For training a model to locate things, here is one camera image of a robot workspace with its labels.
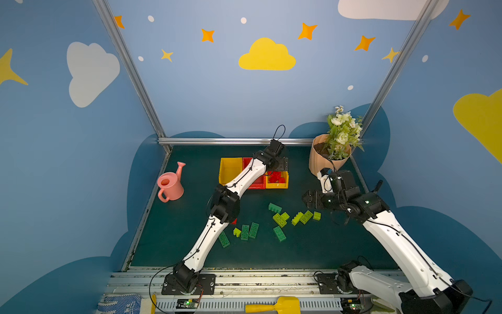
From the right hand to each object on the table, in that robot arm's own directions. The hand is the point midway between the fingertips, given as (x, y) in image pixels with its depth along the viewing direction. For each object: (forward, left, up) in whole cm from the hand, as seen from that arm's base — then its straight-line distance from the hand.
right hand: (314, 195), depth 77 cm
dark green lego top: (+3, +14, -18) cm, 23 cm away
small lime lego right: (0, -6, -19) cm, 19 cm away
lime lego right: (0, 0, -19) cm, 19 cm away
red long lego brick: (-13, +30, +1) cm, 33 cm away
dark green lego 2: (-9, +12, -19) cm, 25 cm away
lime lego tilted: (-3, +5, -19) cm, 20 cm away
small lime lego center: (0, +9, -20) cm, 22 cm away
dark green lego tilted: (-9, +24, -19) cm, 32 cm away
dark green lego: (-13, +37, -20) cm, 44 cm away
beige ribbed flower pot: (+25, -7, -5) cm, 27 cm away
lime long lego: (-2, +11, -20) cm, 23 cm away
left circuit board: (-37, +47, -20) cm, 63 cm away
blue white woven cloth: (-39, +70, -19) cm, 83 cm away
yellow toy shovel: (-35, +11, -19) cm, 41 cm away
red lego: (+22, +14, -17) cm, 31 cm away
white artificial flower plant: (+28, -15, +8) cm, 33 cm away
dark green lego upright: (-10, +28, -19) cm, 35 cm away
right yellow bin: (+15, +14, -17) cm, 27 cm away
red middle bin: (+17, +22, -18) cm, 33 cm away
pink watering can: (+6, +63, -10) cm, 64 cm away
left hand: (+25, +10, -10) cm, 28 cm away
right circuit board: (-33, -14, -22) cm, 42 cm away
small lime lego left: (-10, +32, -18) cm, 38 cm away
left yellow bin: (+26, +40, -18) cm, 51 cm away
